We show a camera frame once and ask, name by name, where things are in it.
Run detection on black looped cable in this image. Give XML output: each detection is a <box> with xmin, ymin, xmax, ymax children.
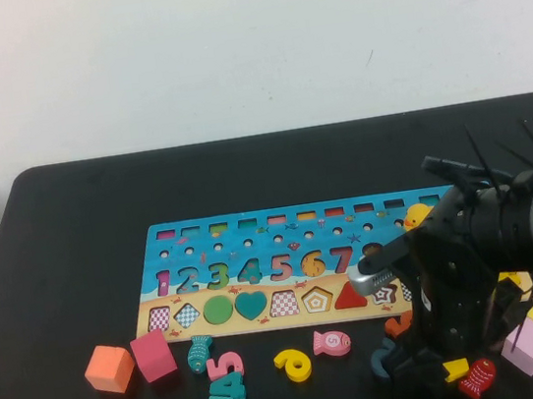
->
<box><xmin>419</xmin><ymin>144</ymin><xmax>513</xmax><ymax>198</ymax></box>

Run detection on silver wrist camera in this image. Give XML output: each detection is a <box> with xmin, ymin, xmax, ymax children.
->
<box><xmin>342</xmin><ymin>232</ymin><xmax>424</xmax><ymax>299</ymax></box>

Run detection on yellow number six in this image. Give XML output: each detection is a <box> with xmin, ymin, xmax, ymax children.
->
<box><xmin>272</xmin><ymin>345</ymin><xmax>316</xmax><ymax>386</ymax></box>

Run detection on pink wooden fish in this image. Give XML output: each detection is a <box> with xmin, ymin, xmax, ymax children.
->
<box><xmin>310</xmin><ymin>325</ymin><xmax>354</xmax><ymax>361</ymax></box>

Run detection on yellow equals sign piece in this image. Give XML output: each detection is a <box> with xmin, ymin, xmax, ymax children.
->
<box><xmin>498</xmin><ymin>270</ymin><xmax>522</xmax><ymax>288</ymax></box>

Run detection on pink number five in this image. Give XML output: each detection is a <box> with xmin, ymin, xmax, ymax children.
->
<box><xmin>204</xmin><ymin>349</ymin><xmax>247</xmax><ymax>382</ymax></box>

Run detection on teal heart piece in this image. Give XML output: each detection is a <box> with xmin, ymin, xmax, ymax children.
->
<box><xmin>232</xmin><ymin>288</ymin><xmax>271</xmax><ymax>323</ymax></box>

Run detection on yellow pentagon piece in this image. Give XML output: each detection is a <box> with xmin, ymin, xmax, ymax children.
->
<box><xmin>442</xmin><ymin>357</ymin><xmax>471</xmax><ymax>384</ymax></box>

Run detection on blue wooden puzzle board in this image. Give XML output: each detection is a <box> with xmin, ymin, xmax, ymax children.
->
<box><xmin>121</xmin><ymin>172</ymin><xmax>533</xmax><ymax>356</ymax></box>

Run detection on orange number ten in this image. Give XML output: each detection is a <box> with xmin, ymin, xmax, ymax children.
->
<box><xmin>382</xmin><ymin>310</ymin><xmax>419</xmax><ymax>341</ymax></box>

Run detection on yellow rubber duck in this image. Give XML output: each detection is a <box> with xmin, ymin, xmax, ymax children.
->
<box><xmin>399</xmin><ymin>200</ymin><xmax>439</xmax><ymax>233</ymax></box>

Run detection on light pink foam cube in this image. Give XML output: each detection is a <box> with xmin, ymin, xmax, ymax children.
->
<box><xmin>496</xmin><ymin>319</ymin><xmax>533</xmax><ymax>380</ymax></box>

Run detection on green circle piece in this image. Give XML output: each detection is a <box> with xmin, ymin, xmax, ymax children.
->
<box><xmin>201</xmin><ymin>293</ymin><xmax>237</xmax><ymax>327</ymax></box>

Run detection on dark blue number nine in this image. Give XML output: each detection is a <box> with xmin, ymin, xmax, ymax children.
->
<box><xmin>368</xmin><ymin>335</ymin><xmax>401</xmax><ymax>381</ymax></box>

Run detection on teal number four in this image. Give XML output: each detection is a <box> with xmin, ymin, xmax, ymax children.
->
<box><xmin>212</xmin><ymin>369</ymin><xmax>249</xmax><ymax>399</ymax></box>

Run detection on red triangle piece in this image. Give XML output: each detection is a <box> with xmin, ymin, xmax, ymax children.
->
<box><xmin>331</xmin><ymin>278</ymin><xmax>368</xmax><ymax>311</ymax></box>

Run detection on red wooden fish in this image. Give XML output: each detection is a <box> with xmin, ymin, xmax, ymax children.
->
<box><xmin>454</xmin><ymin>356</ymin><xmax>501</xmax><ymax>399</ymax></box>

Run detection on teal wooden fish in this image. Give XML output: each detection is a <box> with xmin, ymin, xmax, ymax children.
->
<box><xmin>184</xmin><ymin>332</ymin><xmax>218</xmax><ymax>376</ymax></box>

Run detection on crimson foam cube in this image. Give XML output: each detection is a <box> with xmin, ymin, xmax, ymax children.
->
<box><xmin>127</xmin><ymin>326</ymin><xmax>181</xmax><ymax>386</ymax></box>

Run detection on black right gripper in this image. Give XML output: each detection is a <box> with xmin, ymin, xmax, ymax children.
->
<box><xmin>368</xmin><ymin>184</ymin><xmax>513</xmax><ymax>390</ymax></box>

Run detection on orange foam cube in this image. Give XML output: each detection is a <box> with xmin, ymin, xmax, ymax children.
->
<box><xmin>80</xmin><ymin>339</ymin><xmax>141</xmax><ymax>399</ymax></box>

